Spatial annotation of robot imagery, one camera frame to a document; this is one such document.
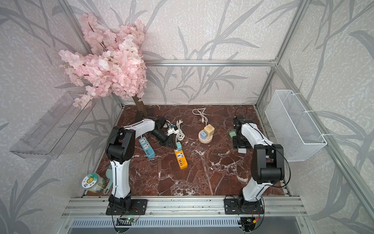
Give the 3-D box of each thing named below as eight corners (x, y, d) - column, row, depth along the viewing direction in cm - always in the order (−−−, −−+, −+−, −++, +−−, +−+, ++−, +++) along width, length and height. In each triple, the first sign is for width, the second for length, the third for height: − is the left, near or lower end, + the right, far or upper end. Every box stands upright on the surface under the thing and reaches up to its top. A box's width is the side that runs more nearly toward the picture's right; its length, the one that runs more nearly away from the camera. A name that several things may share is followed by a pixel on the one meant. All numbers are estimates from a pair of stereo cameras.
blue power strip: (149, 160, 93) (148, 157, 90) (138, 142, 101) (137, 139, 98) (157, 154, 95) (156, 152, 92) (145, 138, 103) (144, 135, 100)
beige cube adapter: (207, 139, 101) (208, 133, 95) (202, 133, 104) (203, 127, 98) (214, 134, 103) (215, 128, 98) (209, 129, 106) (209, 123, 100)
